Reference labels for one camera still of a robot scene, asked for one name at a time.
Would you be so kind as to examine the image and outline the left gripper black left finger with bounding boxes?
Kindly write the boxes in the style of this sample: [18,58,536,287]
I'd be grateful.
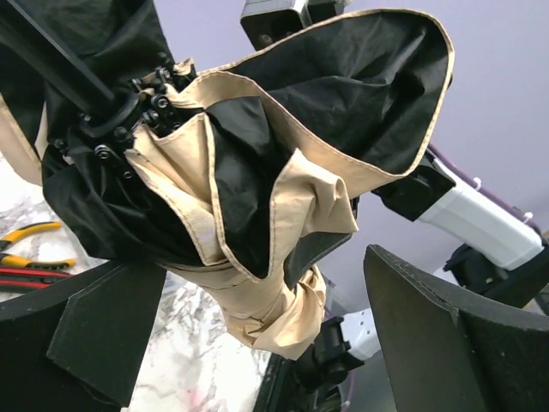
[1,262,166,406]

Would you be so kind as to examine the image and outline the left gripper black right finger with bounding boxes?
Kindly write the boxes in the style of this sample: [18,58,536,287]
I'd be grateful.
[364,245,548,411]

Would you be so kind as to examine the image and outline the beige umbrella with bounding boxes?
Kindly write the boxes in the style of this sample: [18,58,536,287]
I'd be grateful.
[1,9,454,360]

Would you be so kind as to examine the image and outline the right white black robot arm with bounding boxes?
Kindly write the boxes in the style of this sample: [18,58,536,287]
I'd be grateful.
[290,146,548,390]

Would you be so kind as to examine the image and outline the yellow handled pliers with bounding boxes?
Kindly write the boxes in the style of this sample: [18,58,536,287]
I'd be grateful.
[1,221,76,270]

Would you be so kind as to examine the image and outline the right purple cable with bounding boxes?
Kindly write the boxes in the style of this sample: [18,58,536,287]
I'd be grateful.
[426,143,544,233]

